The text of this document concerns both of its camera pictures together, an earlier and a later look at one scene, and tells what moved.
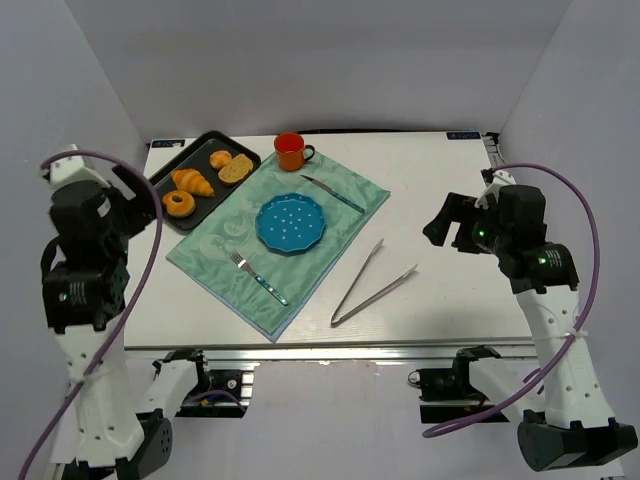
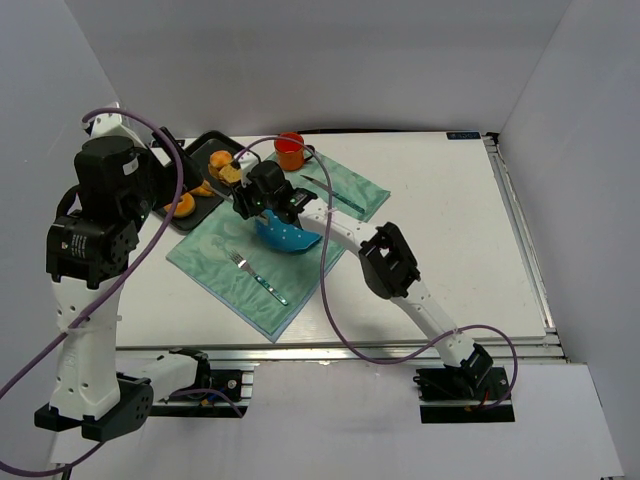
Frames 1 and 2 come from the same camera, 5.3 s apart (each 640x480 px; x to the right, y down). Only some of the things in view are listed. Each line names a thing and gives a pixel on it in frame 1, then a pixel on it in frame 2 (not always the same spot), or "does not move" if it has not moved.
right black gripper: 460,221 → 241,195
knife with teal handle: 334,194 does not move
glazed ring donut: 179,203 does not move
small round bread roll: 220,158 does not move
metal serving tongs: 373,296 → 220,194
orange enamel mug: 291,151 does not move
